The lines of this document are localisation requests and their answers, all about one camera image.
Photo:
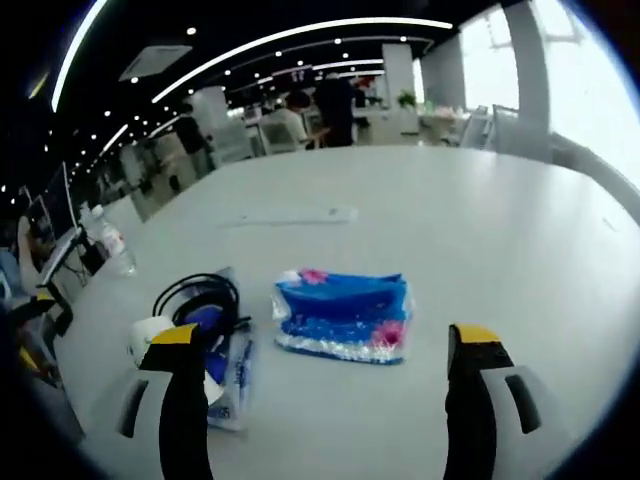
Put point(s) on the curved ceiling light strip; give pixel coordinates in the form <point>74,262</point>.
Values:
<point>75,45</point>
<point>300,32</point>

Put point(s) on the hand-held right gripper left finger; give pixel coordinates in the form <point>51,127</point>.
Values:
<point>185,410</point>

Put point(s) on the green potted plant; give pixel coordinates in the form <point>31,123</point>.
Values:
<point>407,99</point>

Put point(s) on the clear bag with blue mouse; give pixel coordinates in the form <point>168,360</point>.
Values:
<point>235,370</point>

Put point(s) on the clear water bottle item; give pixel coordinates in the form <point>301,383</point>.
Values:
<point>114,240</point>

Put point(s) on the silver laptop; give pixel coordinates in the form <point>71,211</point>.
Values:
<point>60,200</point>

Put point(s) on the white tabletop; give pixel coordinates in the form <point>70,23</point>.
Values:
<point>425,250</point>

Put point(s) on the clear acrylic sign stand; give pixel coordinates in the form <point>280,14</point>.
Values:
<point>147,207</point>

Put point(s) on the group of round ceiling downlights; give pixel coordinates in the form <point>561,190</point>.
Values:
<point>191,31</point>

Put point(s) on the blue tissue pack item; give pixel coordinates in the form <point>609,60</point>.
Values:
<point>340,310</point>

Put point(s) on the black laptop stand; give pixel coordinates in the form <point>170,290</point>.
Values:
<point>60,302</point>

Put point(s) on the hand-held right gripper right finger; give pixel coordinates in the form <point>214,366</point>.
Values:
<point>470,410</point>

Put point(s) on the ceiling air vent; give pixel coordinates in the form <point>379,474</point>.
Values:
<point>155,60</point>

